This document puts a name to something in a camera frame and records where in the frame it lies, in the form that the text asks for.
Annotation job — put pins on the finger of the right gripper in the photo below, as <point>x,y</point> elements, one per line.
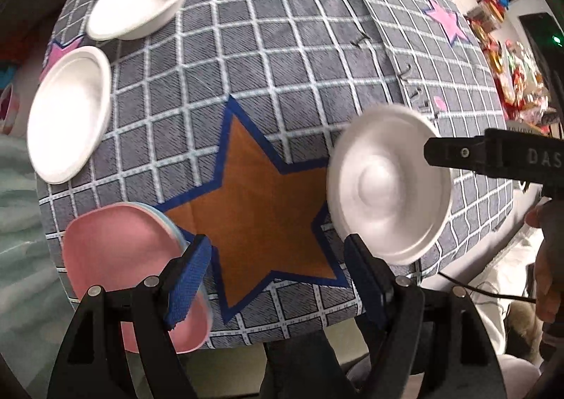
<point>503,154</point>

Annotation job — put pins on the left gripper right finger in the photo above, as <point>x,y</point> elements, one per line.
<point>461,362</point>

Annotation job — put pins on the pink square plate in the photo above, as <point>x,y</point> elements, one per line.
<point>118,246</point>

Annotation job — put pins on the small white paper bowl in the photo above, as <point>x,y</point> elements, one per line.
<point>380,187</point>

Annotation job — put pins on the white paper plate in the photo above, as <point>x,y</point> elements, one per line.
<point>69,114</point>

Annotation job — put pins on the person's right hand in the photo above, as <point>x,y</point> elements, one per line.
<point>548,267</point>

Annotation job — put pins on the red tray with snacks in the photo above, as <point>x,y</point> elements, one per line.
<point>520,85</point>

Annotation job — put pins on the grey checked tablecloth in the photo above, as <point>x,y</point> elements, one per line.
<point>300,70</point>

